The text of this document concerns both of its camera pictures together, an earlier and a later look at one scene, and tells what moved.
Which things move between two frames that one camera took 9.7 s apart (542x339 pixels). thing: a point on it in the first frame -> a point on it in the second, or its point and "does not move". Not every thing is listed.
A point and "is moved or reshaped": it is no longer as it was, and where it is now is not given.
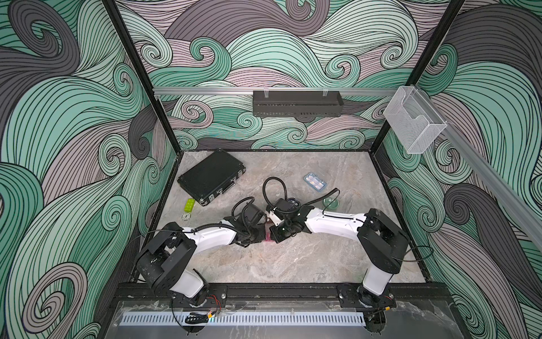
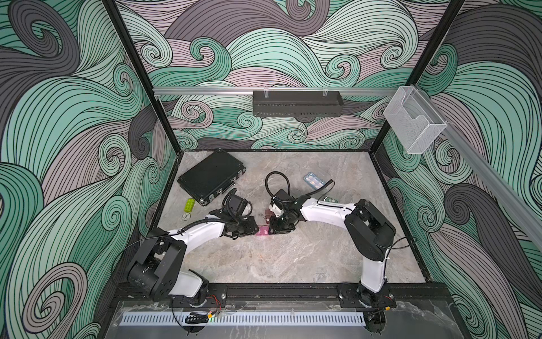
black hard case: x=212 y=176 does not move
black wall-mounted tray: x=297 y=104 does not move
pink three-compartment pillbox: x=268 y=241 is moved or reshaped
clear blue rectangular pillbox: x=315 y=181 does not move
